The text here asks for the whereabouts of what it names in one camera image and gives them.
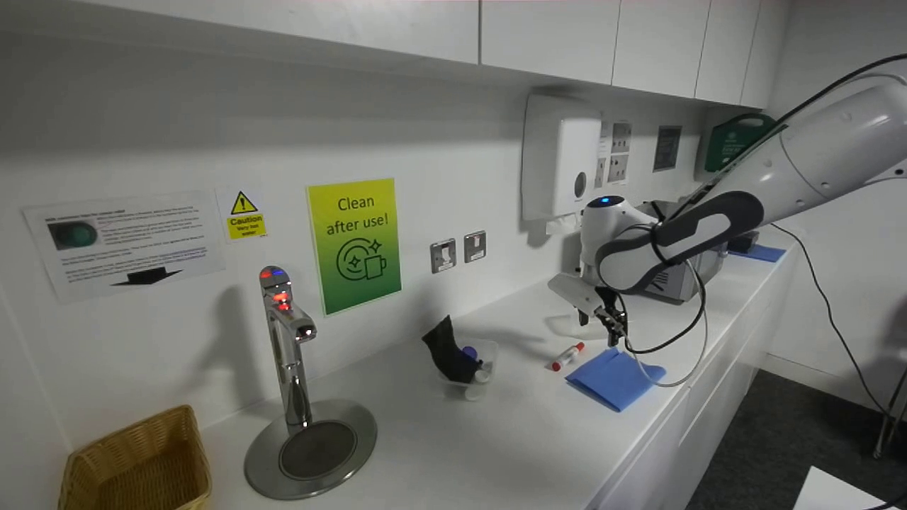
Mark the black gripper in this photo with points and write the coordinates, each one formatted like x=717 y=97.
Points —
x=611 y=305

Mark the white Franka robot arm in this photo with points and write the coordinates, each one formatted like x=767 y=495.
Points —
x=812 y=151

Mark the folded blue cloth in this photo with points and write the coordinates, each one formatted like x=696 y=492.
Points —
x=611 y=378

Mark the white lower counter cabinets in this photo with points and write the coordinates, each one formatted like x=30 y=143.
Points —
x=697 y=399

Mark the blue cloth by appliance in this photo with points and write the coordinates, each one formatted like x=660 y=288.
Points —
x=763 y=254

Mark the black folded pouch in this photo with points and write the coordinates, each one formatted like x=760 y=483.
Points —
x=449 y=349

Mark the white paper towel dispenser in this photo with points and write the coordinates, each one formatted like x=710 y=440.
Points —
x=556 y=157

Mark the green first aid box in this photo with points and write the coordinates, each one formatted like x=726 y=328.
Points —
x=738 y=143

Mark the green clean after use poster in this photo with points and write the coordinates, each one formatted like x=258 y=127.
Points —
x=354 y=245

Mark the chrome water tap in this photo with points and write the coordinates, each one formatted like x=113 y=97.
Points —
x=286 y=349

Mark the yellow warning sign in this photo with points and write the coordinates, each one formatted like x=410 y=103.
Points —
x=244 y=216

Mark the white instruction sheet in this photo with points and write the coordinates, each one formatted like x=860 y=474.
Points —
x=122 y=243

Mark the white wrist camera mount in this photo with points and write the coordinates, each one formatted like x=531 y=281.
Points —
x=571 y=290

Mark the small white wall notice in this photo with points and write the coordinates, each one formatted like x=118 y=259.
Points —
x=618 y=138
x=617 y=168

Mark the silver wall switch plate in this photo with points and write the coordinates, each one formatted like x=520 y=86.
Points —
x=444 y=257
x=475 y=247

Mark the black wall notice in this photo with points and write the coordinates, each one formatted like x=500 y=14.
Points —
x=668 y=148

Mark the white upper wall cabinets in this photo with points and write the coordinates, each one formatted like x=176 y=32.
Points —
x=425 y=29

